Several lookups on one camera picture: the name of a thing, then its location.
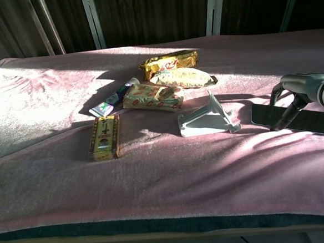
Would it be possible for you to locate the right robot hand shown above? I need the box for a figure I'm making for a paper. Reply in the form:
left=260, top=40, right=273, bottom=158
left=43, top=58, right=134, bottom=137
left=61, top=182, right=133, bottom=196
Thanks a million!
left=266, top=71, right=324, bottom=132

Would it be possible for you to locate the black smartphone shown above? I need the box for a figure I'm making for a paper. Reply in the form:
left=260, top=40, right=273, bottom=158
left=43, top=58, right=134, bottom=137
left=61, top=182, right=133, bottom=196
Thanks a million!
left=250, top=99, right=324, bottom=141

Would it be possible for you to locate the white phone stand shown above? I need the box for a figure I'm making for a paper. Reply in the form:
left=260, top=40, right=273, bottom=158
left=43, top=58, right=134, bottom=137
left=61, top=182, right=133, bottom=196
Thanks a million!
left=175, top=88, right=242, bottom=138

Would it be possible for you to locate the pale yellow snack packet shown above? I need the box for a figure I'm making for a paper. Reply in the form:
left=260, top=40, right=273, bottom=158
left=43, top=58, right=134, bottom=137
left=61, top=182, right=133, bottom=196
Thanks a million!
left=148, top=65, right=219, bottom=91

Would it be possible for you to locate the gold snack packet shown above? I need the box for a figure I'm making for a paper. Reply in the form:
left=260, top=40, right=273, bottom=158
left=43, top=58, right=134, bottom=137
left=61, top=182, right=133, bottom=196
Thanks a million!
left=137, top=49, right=201, bottom=82

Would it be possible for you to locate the yellow red-patterned snack bag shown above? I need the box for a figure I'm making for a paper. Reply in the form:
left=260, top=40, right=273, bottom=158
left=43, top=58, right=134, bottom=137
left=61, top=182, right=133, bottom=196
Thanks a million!
left=121, top=79, right=185, bottom=115

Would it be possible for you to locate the pink blanket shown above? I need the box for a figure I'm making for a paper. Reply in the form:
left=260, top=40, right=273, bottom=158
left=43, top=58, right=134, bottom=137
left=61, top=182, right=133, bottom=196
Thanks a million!
left=0, top=28, right=324, bottom=243

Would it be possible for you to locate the toothpaste tube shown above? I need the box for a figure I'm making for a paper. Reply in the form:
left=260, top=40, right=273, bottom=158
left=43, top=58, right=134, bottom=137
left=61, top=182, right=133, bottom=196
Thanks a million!
left=86, top=77, right=143, bottom=118

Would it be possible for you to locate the dark blue mattress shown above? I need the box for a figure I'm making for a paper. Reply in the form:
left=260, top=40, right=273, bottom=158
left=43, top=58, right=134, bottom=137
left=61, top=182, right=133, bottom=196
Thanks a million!
left=0, top=205, right=324, bottom=243

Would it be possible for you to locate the yellow rectangular box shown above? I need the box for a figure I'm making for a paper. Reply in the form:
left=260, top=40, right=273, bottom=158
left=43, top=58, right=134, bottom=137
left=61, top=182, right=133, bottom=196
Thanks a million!
left=85, top=114, right=124, bottom=162

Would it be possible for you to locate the white metal frame post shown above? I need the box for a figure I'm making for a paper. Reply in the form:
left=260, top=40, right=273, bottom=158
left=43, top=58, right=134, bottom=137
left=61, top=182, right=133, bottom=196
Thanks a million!
left=29, top=0, right=67, bottom=57
left=80, top=0, right=107, bottom=51
left=277, top=0, right=307, bottom=33
left=204, top=0, right=228, bottom=37

